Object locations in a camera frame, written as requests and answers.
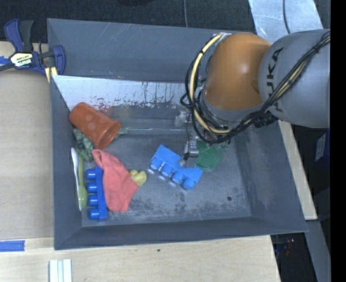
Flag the orange plastic cup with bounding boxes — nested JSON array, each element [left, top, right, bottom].
[[69, 102, 122, 150]]

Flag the red cloth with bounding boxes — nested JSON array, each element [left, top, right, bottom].
[[90, 149, 140, 213]]

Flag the grey metal bin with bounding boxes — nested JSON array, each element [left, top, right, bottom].
[[46, 18, 309, 251]]

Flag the yellow toy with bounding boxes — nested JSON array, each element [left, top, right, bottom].
[[129, 169, 148, 187]]

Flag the green plastic spoon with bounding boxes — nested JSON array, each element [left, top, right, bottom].
[[78, 154, 89, 210]]

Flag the blue studded toy block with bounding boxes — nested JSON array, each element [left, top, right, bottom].
[[149, 144, 204, 191], [85, 166, 109, 221]]

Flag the green toy animal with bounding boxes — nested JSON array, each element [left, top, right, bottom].
[[72, 127, 96, 163]]

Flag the green plastic cup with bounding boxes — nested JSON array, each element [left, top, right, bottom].
[[194, 139, 224, 172]]

